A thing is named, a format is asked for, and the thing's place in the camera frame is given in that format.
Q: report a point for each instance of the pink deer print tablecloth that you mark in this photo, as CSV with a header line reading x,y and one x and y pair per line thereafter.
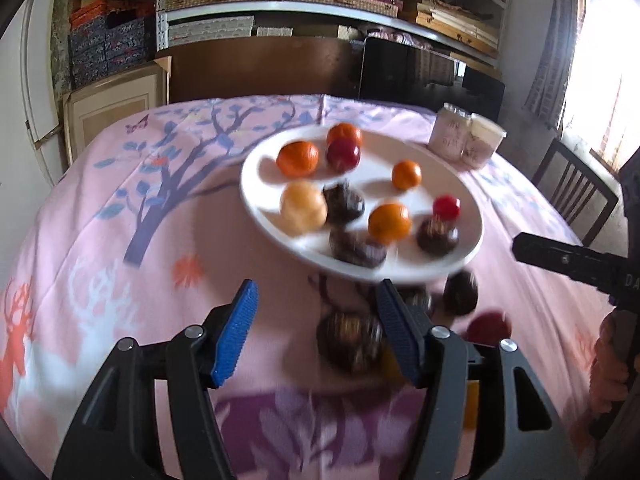
x,y
125,270

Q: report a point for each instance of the white paper cup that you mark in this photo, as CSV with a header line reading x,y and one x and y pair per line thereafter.
x,y
482,142

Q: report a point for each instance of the brown wooden cabinet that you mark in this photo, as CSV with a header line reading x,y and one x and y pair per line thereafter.
x,y
260,70

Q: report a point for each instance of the pink cloth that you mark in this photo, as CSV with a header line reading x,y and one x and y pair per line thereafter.
x,y
400,36

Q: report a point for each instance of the beige picture frame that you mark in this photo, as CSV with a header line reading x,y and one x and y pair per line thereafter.
x,y
112,110

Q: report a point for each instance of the black panel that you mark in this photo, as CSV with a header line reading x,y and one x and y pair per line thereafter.
x,y
400,75

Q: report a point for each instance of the checked curtain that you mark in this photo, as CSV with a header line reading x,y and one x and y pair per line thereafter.
x,y
555,50

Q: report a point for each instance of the dark wooden chair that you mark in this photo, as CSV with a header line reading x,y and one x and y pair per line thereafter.
x,y
575,185

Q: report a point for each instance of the white ceramic plate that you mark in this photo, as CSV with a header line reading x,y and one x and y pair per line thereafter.
x,y
365,175

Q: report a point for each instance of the grey marble slab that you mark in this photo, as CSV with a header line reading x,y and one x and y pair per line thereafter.
x,y
61,40

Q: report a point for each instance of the stack of blue patterned boxes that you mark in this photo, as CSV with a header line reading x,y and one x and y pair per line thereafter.
x,y
110,52

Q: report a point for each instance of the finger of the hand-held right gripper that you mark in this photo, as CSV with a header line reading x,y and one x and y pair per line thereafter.
x,y
565,257

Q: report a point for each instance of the orange-red patterned box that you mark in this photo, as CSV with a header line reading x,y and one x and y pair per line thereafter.
x,y
95,12

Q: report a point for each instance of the red cherry tomato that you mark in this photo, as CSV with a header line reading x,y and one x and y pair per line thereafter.
x,y
446,207

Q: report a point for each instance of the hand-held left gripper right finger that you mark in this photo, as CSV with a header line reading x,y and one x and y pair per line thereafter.
x,y
400,335

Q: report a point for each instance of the patterned white jar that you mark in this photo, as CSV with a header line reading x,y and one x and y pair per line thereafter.
x,y
447,132

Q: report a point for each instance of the white board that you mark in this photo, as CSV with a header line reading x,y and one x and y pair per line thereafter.
x,y
40,95

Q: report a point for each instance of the bright window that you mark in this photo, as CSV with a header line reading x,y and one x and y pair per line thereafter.
x,y
605,60

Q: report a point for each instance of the white patterned flat boxes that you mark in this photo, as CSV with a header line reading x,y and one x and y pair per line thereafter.
x,y
210,30

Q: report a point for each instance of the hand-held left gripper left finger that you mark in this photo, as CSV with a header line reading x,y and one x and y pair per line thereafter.
x,y
235,335

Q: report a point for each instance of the pale yellow round fruit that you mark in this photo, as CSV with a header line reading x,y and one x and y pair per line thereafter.
x,y
303,207

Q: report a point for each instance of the dark red round fruit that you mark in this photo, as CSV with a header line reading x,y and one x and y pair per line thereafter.
x,y
343,155
487,327

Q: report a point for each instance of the orange-yellow tomato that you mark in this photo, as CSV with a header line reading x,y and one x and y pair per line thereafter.
x,y
470,405

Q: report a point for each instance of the large mandarin orange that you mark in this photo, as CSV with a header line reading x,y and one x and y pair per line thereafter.
x,y
297,158

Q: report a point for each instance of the person's right hand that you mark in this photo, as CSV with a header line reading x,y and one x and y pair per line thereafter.
x,y
607,360

